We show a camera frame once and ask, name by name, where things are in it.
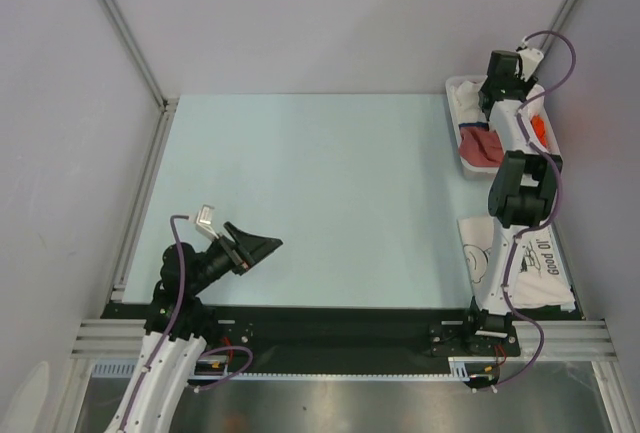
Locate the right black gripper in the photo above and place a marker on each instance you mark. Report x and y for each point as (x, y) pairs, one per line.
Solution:
(527, 86)

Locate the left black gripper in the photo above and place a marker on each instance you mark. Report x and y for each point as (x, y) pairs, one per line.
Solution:
(246, 250)

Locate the white robot print t-shirt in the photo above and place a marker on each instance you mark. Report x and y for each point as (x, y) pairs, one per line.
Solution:
(466, 103)

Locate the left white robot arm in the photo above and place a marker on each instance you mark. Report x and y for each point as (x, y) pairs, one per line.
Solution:
(179, 329)

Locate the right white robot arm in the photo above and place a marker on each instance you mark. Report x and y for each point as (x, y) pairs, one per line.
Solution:
(521, 200)

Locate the orange t-shirt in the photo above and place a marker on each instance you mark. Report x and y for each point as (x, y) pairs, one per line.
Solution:
(539, 129)

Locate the dusty pink t-shirt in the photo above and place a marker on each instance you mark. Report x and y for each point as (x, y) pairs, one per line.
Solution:
(480, 147)

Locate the white plastic laundry basket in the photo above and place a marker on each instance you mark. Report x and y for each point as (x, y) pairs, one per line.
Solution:
(536, 108)

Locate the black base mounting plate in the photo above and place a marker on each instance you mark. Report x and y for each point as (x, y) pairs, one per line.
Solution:
(347, 341)

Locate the folded white cartoon t-shirt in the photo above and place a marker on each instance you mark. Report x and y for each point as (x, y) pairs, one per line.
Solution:
(542, 280)

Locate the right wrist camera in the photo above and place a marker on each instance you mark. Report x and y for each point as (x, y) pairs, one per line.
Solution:
(529, 59)

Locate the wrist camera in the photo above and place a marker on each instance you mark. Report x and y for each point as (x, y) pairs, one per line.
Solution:
(529, 59)
(204, 223)

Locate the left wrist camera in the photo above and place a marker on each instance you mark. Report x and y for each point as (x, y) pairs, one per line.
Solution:
(204, 223)

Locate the right aluminium corner post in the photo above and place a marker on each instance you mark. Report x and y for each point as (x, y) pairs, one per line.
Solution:
(560, 24)

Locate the aluminium corner post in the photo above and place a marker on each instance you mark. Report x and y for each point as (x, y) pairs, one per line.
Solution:
(120, 25)
(560, 24)

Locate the white slotted cable duct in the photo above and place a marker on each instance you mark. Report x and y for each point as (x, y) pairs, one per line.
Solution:
(211, 370)

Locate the aluminium frame rail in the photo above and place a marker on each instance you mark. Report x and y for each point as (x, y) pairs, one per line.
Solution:
(584, 340)

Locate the left aluminium corner post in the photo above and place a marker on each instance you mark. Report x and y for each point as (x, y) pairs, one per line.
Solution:
(120, 25)

